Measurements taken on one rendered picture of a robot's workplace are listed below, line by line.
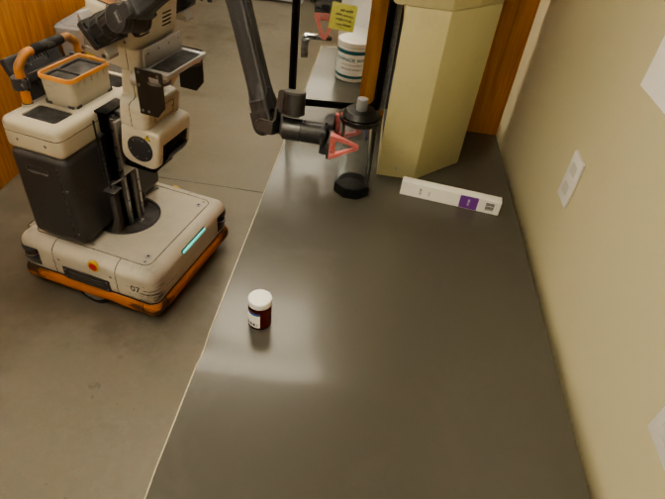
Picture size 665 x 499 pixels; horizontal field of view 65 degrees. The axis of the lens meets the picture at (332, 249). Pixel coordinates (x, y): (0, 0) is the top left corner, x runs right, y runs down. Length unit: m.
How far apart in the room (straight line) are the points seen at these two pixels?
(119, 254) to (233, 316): 1.26
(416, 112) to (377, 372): 0.74
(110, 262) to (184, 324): 0.40
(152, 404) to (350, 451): 1.30
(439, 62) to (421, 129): 0.19
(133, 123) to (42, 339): 0.97
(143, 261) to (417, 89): 1.32
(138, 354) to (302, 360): 1.34
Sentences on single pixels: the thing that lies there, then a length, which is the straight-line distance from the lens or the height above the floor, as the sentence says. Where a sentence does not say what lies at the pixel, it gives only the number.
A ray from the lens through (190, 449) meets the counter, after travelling 0.94.
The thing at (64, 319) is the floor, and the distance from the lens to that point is 2.50.
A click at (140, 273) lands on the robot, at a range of 2.22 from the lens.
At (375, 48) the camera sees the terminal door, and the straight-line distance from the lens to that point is 1.73.
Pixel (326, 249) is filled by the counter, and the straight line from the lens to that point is 1.27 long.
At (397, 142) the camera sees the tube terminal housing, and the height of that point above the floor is 1.05.
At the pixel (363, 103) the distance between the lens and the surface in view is 1.34.
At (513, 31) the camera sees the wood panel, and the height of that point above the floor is 1.28.
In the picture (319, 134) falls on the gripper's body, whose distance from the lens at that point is 1.38.
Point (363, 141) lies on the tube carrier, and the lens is 1.35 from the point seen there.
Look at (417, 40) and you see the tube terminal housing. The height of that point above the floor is 1.34.
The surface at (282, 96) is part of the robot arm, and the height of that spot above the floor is 1.18.
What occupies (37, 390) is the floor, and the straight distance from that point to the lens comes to 2.29.
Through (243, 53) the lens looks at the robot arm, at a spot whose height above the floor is 1.25.
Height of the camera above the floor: 1.76
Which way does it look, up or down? 40 degrees down
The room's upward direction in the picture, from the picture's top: 7 degrees clockwise
